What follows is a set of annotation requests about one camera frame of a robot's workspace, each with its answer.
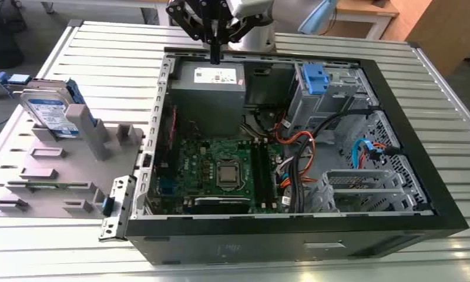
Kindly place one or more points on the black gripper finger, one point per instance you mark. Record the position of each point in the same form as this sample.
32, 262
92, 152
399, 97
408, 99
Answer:
188, 23
244, 28

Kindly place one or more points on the hard disk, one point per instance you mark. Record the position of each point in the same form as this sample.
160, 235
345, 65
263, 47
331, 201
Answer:
48, 114

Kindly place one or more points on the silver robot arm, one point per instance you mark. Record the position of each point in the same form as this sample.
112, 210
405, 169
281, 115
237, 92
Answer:
251, 38

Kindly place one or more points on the metal disk bay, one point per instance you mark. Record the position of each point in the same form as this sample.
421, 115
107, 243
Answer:
360, 191

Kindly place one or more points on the blue plastic drive latch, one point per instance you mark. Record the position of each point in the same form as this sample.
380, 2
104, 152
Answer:
315, 80

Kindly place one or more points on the grey power supply unit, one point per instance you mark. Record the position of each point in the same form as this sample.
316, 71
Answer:
204, 111

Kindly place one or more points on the wooden top desk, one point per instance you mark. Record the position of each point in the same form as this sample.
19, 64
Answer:
368, 11

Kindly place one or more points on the tall metal drive cage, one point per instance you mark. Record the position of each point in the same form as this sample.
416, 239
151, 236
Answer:
329, 102

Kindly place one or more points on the green motherboard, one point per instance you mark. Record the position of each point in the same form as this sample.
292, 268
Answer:
197, 155

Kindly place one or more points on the black round bin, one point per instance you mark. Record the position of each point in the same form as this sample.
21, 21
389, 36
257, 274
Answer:
4, 53

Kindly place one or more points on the black RAM slot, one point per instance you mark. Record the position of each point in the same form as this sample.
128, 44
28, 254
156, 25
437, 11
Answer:
257, 170
268, 170

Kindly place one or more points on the silver CPU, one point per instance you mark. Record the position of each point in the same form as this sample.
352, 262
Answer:
229, 174

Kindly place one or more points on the brown wooden cabinet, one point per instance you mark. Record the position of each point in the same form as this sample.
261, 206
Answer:
447, 29

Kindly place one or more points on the grey parts rack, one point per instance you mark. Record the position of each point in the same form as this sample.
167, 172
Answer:
81, 173

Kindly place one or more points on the metal expansion slot retainer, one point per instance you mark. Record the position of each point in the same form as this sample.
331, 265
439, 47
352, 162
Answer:
119, 188

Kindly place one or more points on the black graphics card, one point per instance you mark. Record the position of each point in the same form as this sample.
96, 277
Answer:
219, 206

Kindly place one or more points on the blue retainer latch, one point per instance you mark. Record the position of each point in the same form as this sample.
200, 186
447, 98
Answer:
108, 205

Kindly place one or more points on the green RAM stick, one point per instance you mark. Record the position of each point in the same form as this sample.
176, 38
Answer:
47, 186

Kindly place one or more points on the black PC case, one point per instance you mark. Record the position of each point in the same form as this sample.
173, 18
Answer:
259, 241

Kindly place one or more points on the light grey wrist camera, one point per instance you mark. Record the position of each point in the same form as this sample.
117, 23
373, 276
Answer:
251, 7

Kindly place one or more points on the white metal table frame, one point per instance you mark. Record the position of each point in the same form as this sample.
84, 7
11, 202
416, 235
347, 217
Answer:
156, 14

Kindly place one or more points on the CPU socket metal frame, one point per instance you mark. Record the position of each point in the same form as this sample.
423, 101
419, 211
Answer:
228, 161

